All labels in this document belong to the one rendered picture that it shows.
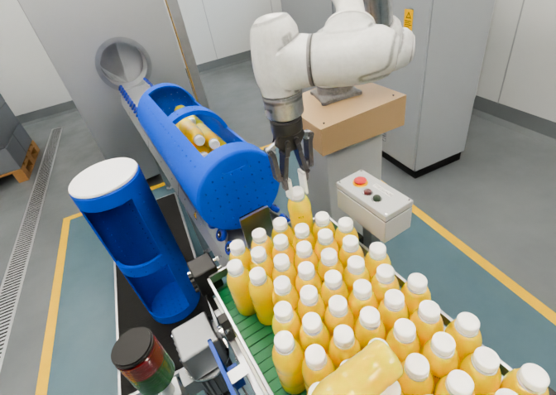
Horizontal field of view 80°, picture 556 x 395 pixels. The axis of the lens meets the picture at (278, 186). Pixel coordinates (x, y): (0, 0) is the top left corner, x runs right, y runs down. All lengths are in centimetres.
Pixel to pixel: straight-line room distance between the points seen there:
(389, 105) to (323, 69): 76
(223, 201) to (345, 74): 55
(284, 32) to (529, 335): 184
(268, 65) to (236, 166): 39
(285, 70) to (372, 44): 17
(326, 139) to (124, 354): 97
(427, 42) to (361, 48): 174
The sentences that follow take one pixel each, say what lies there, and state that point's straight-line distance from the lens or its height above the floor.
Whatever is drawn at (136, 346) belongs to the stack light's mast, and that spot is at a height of 126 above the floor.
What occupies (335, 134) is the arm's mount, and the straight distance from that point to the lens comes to 130.
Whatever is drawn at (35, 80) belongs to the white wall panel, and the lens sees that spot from 630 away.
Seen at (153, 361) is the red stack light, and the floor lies 123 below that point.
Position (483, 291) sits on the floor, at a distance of 221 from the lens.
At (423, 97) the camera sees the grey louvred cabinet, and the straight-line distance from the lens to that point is 252.
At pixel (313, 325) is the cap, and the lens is 73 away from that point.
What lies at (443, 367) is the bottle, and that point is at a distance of 76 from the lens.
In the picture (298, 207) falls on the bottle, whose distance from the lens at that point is 91.
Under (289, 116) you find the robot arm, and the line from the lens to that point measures 74.
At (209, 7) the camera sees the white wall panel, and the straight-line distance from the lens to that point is 620.
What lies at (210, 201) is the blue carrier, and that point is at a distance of 102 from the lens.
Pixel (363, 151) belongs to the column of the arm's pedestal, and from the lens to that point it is 157.
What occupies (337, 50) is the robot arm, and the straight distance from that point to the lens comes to 67.
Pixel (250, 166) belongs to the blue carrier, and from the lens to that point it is 102.
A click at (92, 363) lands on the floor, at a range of 232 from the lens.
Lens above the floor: 171
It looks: 37 degrees down
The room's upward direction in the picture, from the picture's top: 11 degrees counter-clockwise
